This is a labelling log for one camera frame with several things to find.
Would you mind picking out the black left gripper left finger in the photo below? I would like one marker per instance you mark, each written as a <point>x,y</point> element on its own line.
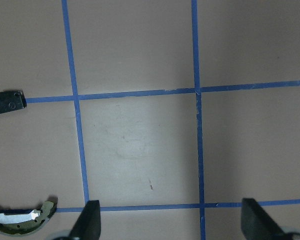
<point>88,224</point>

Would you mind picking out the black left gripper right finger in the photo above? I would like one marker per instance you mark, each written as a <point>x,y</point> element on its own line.
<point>256,224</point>

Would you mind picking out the olive curved brake shoe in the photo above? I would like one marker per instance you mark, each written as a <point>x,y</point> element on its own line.
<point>47,208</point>

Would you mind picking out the white curved plastic part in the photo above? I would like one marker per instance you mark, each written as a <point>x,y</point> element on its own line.
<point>19,218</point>

